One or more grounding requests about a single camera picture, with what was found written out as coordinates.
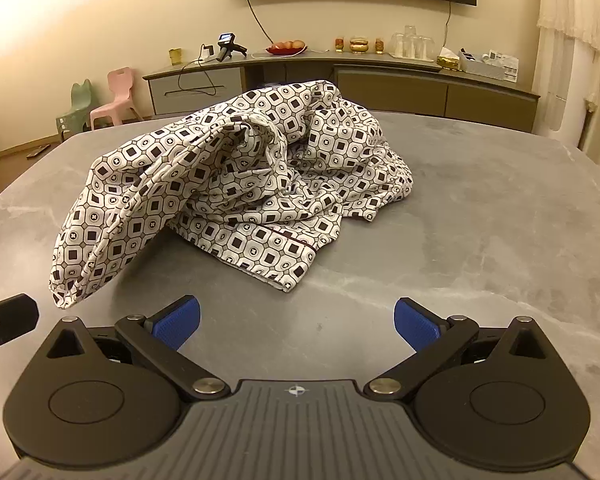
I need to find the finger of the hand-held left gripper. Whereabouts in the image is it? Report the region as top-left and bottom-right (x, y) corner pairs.
(0, 294), (39, 367)

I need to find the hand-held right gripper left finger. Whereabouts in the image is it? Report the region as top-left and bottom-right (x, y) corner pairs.
(45, 295), (232, 404)

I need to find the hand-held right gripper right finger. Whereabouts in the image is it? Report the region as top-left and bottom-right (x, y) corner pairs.
(364, 297), (552, 404)

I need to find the white square-patterned garment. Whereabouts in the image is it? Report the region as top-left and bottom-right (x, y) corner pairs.
(49, 79), (414, 309)

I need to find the green plastic chair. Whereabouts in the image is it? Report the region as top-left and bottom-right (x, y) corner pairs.
(55, 80), (99, 142)

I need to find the pink plastic chair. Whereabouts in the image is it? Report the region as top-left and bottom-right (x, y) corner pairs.
(89, 66), (144, 131)

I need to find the long grey sideboard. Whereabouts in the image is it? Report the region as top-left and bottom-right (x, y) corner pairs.
(142, 50), (541, 135)

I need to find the gold tissue box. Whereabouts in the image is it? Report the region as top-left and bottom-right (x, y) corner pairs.
(437, 47), (461, 71)

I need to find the white storage box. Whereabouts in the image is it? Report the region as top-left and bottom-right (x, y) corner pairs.
(458, 48), (521, 81)

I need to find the set of clear glasses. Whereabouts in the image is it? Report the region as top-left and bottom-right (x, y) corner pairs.
(389, 24), (439, 59)

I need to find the black pistol-shaped device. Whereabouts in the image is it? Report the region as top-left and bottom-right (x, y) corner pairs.
(215, 32), (249, 63)

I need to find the cream curtain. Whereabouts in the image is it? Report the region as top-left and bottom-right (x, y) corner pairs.
(534, 0), (600, 152)

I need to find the black power cable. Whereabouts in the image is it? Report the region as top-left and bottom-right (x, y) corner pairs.
(177, 44), (219, 99)

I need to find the thin television cable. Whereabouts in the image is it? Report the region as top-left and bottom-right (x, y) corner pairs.
(441, 2), (453, 63)

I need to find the black television cable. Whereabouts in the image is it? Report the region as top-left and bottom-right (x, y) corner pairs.
(244, 0), (277, 45)

